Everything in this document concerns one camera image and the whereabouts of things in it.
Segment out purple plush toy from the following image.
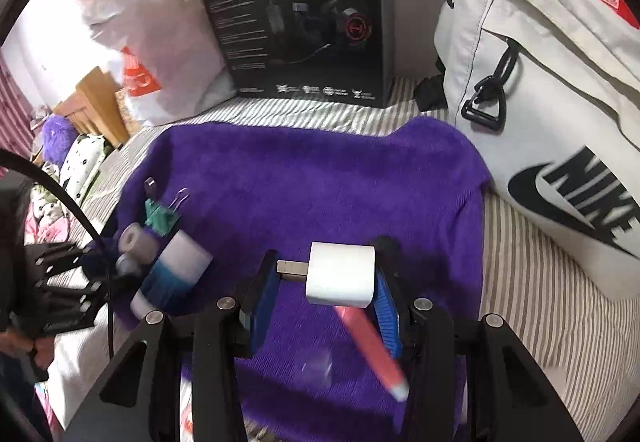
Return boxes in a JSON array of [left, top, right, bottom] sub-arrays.
[[42, 114, 79, 167]]

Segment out newspaper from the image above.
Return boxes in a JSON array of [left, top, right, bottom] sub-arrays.
[[178, 358, 280, 441]]

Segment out purple towel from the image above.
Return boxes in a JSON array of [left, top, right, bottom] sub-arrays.
[[116, 116, 490, 441]]

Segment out blue white bottle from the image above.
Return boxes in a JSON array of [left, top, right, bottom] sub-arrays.
[[130, 230, 213, 320]]

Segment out clear plastic cap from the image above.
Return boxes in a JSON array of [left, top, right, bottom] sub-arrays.
[[298, 348, 333, 390]]

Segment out white USB charger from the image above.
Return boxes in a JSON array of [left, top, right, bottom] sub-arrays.
[[277, 242, 375, 309]]

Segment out patterned small book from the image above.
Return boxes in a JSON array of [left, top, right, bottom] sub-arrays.
[[115, 89, 141, 137]]

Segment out white Miniso plastic bag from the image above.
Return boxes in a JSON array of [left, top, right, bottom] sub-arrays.
[[78, 0, 234, 126]]

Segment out black cable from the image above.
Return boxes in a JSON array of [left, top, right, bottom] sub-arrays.
[[0, 147, 117, 363]]

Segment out white tape roll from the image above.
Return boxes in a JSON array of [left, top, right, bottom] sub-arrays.
[[118, 222, 160, 266]]

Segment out green binder clip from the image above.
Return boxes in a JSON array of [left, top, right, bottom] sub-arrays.
[[144, 188, 190, 237]]

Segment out black headset box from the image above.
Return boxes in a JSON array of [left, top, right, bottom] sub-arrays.
[[203, 0, 395, 108]]

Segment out small white cap plug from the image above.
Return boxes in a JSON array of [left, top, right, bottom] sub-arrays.
[[115, 253, 143, 279]]

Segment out person's left hand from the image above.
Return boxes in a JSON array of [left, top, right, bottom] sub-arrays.
[[0, 327, 54, 370]]

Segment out wooden furniture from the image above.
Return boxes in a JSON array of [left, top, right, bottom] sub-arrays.
[[53, 68, 130, 149]]

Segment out grey Nike waist bag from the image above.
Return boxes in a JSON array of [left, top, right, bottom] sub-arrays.
[[434, 0, 639, 300]]

